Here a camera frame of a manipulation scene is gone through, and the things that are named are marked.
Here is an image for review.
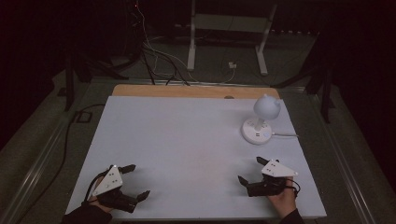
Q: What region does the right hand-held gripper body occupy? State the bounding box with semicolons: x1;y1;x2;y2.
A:
247;159;300;198

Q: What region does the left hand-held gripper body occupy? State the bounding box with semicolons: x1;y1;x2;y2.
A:
88;164;139;215

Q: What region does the person's left hand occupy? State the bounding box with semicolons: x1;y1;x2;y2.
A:
88;176;114;215

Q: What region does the person's right hand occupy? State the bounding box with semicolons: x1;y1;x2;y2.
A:
267;176;299;219

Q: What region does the white round-headed desk lamp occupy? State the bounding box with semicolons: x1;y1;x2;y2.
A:
241;93;282;146

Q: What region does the white table mat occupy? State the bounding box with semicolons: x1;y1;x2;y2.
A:
64;94;328;220

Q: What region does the black tripod stand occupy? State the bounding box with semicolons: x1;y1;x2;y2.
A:
55;52;129;112
273;33;338;124

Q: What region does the grey metal stand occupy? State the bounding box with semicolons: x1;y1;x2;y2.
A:
186;0;278;77

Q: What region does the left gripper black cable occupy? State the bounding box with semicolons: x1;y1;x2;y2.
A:
82;169;110;205

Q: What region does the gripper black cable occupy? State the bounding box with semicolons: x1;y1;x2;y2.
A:
284;178;302;199
82;169;110;205

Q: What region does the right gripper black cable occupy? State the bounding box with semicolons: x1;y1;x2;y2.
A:
284;178;302;199

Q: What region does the long black floor cable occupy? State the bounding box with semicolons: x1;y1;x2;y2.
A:
15;103;106;224

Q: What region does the aluminium floor rail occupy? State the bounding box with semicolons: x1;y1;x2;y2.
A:
311;92;378;224
0;118;77;224

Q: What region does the black square floor frame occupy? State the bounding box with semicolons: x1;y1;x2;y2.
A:
74;110;93;123

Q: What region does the bundle of floor cables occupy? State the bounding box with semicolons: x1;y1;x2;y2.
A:
124;0;200;87

